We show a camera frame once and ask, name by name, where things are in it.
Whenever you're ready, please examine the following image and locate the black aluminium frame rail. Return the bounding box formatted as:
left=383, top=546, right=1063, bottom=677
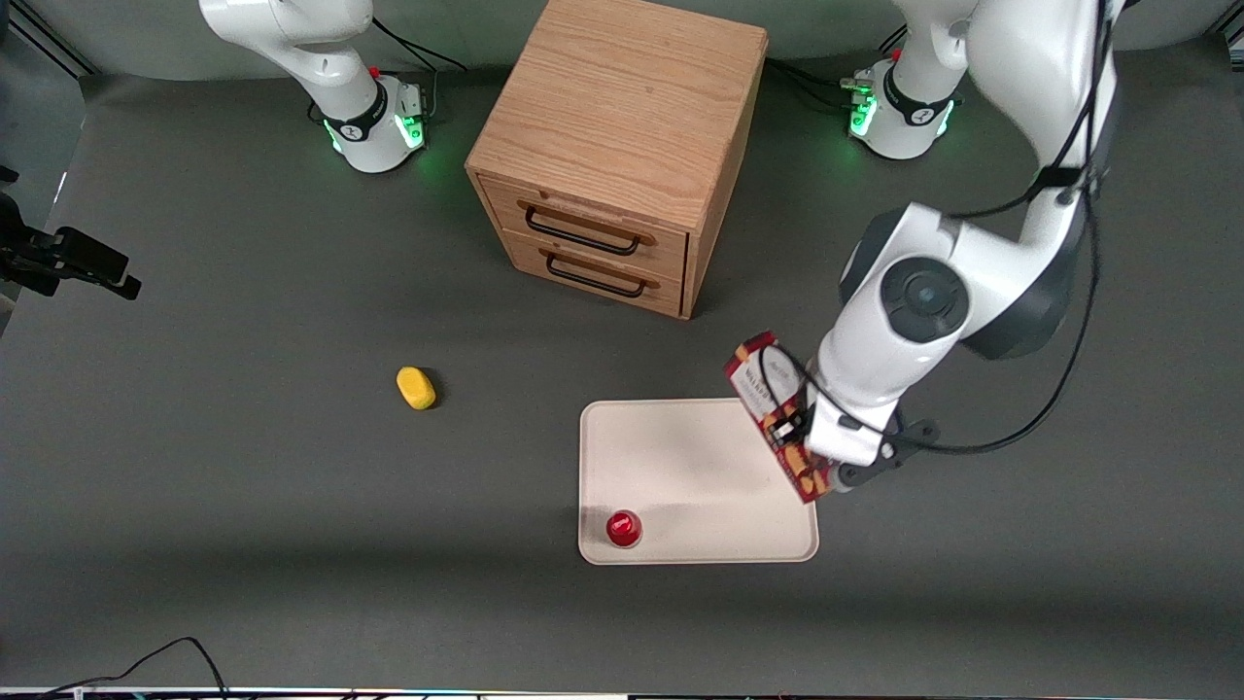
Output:
left=0, top=0, right=100, bottom=81

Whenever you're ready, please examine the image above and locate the black left arm base cable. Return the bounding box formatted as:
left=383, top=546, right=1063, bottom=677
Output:
left=766, top=29, right=910, bottom=110

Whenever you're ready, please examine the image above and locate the plain wooden drawer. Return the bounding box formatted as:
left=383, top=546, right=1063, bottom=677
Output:
left=500, top=230, right=685, bottom=319

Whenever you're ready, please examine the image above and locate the black right arm base cable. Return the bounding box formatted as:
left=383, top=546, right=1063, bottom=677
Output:
left=372, top=15, right=469, bottom=122

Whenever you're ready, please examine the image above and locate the yellow sponge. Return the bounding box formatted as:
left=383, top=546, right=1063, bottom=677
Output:
left=396, top=366, right=438, bottom=411

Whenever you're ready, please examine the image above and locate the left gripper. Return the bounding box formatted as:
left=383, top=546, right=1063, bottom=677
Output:
left=766, top=393, right=901, bottom=468

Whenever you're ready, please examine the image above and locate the thin black table cable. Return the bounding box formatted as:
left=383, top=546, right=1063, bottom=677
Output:
left=37, top=636, right=230, bottom=700

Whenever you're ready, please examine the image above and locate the red cookie box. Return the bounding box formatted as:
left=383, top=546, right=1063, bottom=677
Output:
left=722, top=330, right=840, bottom=506

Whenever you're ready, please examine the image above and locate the wooden drawer with notch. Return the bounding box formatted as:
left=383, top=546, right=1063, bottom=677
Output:
left=479, top=176, right=690, bottom=284

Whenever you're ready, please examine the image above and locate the long black drawer handle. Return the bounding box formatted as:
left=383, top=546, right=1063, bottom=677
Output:
left=524, top=205, right=643, bottom=259

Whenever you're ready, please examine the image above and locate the short black drawer handle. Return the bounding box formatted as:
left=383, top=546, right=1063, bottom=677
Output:
left=545, top=250, right=648, bottom=299

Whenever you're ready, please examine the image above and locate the wooden two-drawer cabinet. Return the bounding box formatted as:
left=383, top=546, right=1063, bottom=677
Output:
left=465, top=0, right=770, bottom=321

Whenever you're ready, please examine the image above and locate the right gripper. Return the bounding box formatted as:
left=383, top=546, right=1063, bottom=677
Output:
left=0, top=192, right=143, bottom=300

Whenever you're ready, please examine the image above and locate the beige plastic tray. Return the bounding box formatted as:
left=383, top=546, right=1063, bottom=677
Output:
left=578, top=397, right=820, bottom=566

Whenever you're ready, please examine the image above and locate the black arm base cable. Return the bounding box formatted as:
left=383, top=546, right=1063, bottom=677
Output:
left=372, top=15, right=469, bottom=122
left=766, top=29, right=910, bottom=110

